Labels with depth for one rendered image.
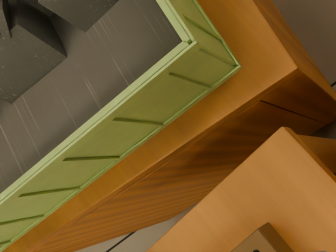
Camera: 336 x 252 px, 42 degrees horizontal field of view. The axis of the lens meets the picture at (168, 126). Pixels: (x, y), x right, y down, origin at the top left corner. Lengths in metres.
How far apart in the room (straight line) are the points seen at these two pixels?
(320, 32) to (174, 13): 0.98
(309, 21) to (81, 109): 0.93
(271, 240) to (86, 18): 0.39
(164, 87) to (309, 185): 0.20
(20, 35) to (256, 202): 0.38
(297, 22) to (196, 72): 0.93
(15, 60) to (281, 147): 0.39
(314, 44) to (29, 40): 0.95
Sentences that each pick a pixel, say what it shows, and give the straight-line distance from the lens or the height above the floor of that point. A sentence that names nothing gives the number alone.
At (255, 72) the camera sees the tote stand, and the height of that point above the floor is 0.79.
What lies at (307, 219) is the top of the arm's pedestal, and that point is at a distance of 0.52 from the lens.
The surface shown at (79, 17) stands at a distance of 0.65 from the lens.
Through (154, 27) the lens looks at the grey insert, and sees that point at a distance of 0.60.
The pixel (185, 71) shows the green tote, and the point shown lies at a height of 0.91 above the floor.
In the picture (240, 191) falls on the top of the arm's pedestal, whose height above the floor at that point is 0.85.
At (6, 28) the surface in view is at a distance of 0.64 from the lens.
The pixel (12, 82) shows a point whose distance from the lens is 0.71.
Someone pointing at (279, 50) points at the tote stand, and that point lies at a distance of 0.60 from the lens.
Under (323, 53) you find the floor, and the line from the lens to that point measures 1.40.
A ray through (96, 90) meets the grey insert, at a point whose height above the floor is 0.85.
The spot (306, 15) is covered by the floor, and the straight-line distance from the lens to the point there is 1.43.
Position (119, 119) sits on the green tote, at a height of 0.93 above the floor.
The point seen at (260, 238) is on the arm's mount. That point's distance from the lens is 0.49.
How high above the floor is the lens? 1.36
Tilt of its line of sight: 63 degrees down
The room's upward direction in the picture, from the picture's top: 85 degrees counter-clockwise
